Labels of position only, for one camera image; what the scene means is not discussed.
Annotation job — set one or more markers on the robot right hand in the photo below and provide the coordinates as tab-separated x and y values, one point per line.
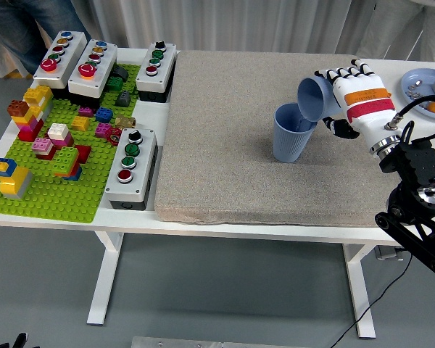
366	105

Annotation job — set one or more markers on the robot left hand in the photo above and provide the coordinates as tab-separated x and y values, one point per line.
21	339

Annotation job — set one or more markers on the blue ribbed cup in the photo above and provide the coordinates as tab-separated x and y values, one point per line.
288	145
311	98

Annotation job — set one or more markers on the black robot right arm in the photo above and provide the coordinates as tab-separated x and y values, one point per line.
413	159

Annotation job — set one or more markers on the blue plate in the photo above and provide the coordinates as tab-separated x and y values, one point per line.
426	76

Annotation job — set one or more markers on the white table leg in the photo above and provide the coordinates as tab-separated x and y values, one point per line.
359	290
105	279

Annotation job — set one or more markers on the green brick baseplate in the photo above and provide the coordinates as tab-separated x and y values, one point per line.
50	203

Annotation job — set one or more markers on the grey power adapter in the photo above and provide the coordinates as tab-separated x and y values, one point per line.
384	252

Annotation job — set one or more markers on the grey-brown fabric mat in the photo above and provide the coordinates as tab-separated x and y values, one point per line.
221	145

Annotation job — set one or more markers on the white curtain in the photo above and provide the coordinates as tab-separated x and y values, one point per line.
239	21

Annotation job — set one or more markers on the yellow blue grey brick stack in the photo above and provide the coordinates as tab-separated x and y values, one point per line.
14	181

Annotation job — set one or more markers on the green-topped red brick stack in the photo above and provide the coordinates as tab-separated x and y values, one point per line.
65	159

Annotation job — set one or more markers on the pink-topped red brick stack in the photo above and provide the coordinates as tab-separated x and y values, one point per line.
43	145

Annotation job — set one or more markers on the four-button control box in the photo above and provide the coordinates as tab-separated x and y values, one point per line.
166	72
145	170

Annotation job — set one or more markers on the white-topped pink brick stack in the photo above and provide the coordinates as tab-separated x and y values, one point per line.
59	132

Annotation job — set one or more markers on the yellow brown red brick tower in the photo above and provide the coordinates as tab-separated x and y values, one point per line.
30	123

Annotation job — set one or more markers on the small magenta brick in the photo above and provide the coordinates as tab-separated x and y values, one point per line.
86	111

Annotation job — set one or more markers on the grey sloped piece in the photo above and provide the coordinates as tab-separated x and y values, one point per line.
123	99

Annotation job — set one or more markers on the black curved piece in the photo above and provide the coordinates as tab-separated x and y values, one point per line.
121	72

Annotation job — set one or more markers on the dark green brick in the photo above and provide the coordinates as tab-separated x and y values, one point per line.
115	84

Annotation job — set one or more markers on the five-button control box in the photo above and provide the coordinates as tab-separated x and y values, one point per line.
101	72
72	54

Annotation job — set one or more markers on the person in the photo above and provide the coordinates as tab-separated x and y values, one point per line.
14	29

